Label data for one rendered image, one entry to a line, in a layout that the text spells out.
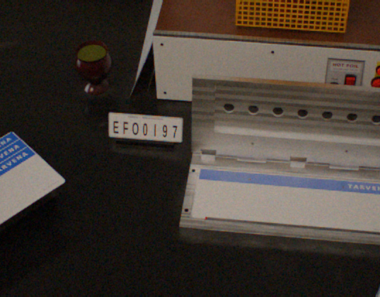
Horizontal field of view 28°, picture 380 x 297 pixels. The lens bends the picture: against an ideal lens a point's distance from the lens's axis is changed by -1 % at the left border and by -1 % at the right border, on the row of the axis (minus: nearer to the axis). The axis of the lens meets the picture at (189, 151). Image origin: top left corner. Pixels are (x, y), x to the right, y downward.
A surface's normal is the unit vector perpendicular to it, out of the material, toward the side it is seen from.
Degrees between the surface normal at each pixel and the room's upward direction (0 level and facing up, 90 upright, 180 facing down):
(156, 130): 65
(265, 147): 76
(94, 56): 0
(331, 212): 0
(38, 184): 0
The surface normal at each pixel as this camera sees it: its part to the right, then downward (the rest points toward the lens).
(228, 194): -0.03, -0.68
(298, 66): -0.14, 0.73
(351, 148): -0.14, 0.54
